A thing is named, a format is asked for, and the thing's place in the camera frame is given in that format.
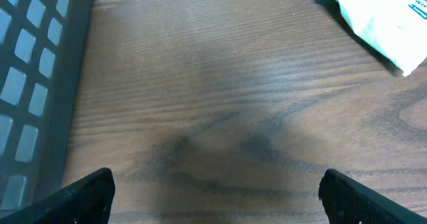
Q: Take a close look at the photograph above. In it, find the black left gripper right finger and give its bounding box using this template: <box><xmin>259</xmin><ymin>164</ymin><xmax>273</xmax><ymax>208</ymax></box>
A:
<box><xmin>318</xmin><ymin>169</ymin><xmax>426</xmax><ymax>224</ymax></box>

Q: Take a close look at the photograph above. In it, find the grey plastic shopping basket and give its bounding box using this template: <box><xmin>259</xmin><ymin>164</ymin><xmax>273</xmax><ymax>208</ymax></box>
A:
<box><xmin>1</xmin><ymin>0</ymin><xmax>93</xmax><ymax>217</ymax></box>

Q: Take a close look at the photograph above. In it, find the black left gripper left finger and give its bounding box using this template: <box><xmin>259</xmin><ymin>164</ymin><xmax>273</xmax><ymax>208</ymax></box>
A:
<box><xmin>1</xmin><ymin>167</ymin><xmax>115</xmax><ymax>224</ymax></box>

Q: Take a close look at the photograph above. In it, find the mint green wipes pack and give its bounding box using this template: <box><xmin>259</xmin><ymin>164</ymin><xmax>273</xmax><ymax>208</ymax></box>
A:
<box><xmin>335</xmin><ymin>0</ymin><xmax>426</xmax><ymax>77</ymax></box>

